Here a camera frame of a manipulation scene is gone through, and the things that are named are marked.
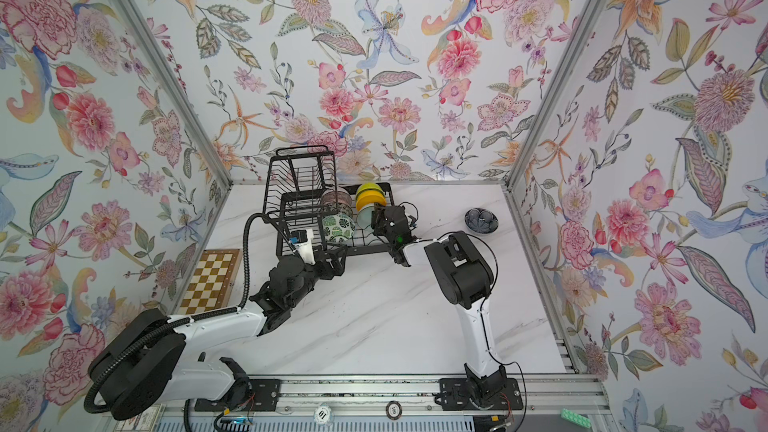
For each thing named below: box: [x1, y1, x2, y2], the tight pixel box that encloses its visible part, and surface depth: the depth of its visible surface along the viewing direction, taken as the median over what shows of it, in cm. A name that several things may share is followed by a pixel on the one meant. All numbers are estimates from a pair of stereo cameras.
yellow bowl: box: [355, 190, 387, 211], surface depth 108 cm
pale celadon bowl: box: [357, 203, 375, 229], surface depth 105 cm
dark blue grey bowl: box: [464, 208, 499, 234], surface depth 109 cm
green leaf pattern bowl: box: [322, 213, 356, 243], surface depth 105 cm
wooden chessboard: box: [178, 248, 242, 316], surface depth 93 cm
